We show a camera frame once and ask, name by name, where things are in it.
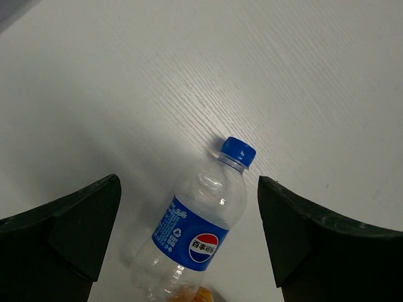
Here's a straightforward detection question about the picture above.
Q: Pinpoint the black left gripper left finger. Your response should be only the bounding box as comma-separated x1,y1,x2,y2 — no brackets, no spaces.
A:
1,174,122,301

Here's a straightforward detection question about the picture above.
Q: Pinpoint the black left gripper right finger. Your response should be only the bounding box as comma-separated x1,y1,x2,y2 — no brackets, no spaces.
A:
258,176,402,301

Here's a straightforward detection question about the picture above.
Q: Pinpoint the pepsi label clear bottle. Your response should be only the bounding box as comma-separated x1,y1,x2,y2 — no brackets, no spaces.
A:
130,137,256,301

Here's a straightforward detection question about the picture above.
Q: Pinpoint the small orange juice bottle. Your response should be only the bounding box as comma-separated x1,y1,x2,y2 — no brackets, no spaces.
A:
167,286,224,302

